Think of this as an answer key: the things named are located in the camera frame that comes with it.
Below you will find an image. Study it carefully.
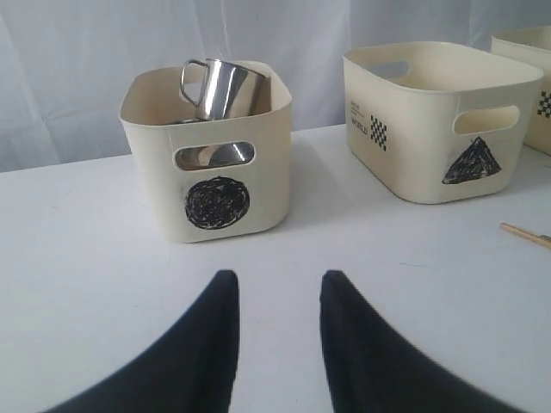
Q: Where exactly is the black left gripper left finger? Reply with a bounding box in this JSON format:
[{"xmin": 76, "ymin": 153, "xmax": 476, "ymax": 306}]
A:
[{"xmin": 52, "ymin": 269, "xmax": 239, "ymax": 412}]

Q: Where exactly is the cream bin with triangle mark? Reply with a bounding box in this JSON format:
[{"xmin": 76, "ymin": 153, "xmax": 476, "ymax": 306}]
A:
[{"xmin": 343, "ymin": 41, "xmax": 544, "ymax": 204}]

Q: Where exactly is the stainless steel bowl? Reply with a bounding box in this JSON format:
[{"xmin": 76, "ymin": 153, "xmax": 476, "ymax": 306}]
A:
[{"xmin": 175, "ymin": 142, "xmax": 255, "ymax": 170}]

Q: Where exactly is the steel mug front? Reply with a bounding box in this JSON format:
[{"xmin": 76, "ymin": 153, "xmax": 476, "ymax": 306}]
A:
[{"xmin": 180, "ymin": 58, "xmax": 268, "ymax": 121}]

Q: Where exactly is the cream bin with square mark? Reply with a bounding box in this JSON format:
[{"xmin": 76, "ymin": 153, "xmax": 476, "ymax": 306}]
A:
[{"xmin": 491, "ymin": 25, "xmax": 551, "ymax": 162}]

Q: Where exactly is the wooden chopstick long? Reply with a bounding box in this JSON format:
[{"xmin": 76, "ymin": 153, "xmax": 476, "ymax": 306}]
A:
[{"xmin": 500, "ymin": 222, "xmax": 551, "ymax": 249}]

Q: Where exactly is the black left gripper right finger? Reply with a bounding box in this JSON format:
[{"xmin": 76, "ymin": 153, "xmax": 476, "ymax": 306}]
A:
[{"xmin": 319, "ymin": 270, "xmax": 515, "ymax": 412}]

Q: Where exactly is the cream bin with circle mark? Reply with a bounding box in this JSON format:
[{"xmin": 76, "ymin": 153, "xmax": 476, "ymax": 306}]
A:
[{"xmin": 119, "ymin": 60, "xmax": 292, "ymax": 243}]

